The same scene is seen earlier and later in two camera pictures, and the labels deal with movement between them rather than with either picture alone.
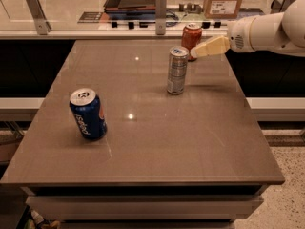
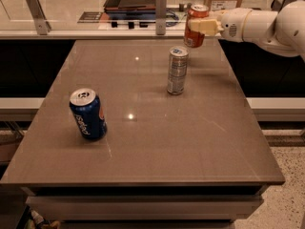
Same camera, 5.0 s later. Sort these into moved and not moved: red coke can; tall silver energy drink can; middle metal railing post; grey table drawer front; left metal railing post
Moved: red coke can
Not moved: middle metal railing post; left metal railing post; grey table drawer front; tall silver energy drink can
